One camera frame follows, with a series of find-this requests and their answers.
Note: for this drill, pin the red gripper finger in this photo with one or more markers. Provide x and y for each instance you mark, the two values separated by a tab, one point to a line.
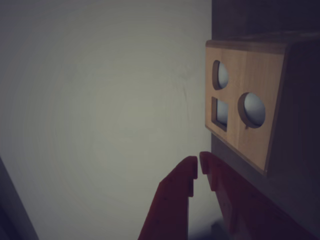
170	207
240	205

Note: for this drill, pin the wooden shape sorter box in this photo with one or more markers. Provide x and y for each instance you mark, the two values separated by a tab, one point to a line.
250	75

